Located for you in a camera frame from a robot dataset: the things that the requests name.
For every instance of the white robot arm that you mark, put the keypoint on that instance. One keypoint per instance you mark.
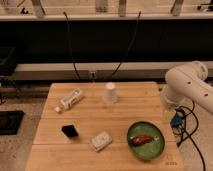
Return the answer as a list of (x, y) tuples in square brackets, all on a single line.
[(188, 81)]

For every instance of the black eraser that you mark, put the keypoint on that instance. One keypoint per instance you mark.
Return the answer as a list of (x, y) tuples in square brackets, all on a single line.
[(70, 131)]

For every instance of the white plastic bottle lying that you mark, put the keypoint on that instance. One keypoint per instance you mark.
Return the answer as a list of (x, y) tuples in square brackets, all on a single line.
[(68, 101)]

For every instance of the small white box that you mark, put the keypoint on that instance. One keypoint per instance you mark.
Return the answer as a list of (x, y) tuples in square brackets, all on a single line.
[(101, 140)]

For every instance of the red brown food item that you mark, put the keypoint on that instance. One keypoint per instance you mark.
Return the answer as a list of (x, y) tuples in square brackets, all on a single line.
[(141, 139)]

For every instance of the green round plate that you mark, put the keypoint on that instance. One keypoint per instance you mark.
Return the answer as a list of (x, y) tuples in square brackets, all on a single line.
[(151, 150)]

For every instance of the black floor mat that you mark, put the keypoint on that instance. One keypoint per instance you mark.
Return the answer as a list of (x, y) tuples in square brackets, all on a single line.
[(10, 122)]

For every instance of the white wall outlet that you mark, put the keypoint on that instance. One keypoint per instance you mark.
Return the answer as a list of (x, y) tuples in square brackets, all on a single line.
[(92, 75)]

